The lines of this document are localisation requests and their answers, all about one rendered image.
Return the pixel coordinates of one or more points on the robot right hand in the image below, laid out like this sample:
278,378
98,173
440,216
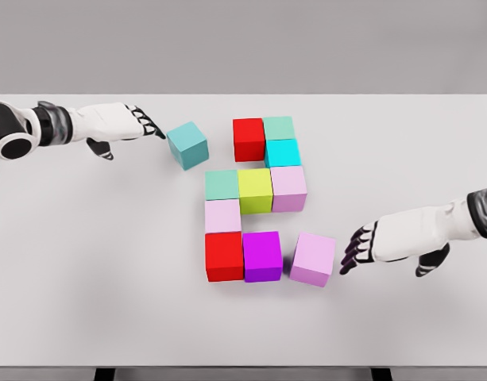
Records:
402,236

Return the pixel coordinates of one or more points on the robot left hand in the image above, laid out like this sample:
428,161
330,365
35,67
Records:
112,121

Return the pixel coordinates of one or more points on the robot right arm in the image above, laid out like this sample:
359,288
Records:
479,214

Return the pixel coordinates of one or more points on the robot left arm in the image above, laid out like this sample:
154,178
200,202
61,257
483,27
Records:
48,121

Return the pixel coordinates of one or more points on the teal block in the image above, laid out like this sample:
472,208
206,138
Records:
187,143

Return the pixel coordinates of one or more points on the lilac pink block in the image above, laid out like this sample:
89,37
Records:
288,188
312,259

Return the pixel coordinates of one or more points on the mint green block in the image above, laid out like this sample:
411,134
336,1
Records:
221,184
279,128

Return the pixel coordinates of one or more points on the red block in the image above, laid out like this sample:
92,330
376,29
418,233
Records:
248,139
224,256

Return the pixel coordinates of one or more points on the purple block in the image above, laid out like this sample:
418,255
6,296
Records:
262,256

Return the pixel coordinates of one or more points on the cyan block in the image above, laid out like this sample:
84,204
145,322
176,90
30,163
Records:
283,152

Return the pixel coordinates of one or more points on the pale pink block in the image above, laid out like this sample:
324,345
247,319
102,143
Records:
222,216

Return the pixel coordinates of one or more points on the yellow-green block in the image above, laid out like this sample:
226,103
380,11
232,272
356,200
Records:
255,190

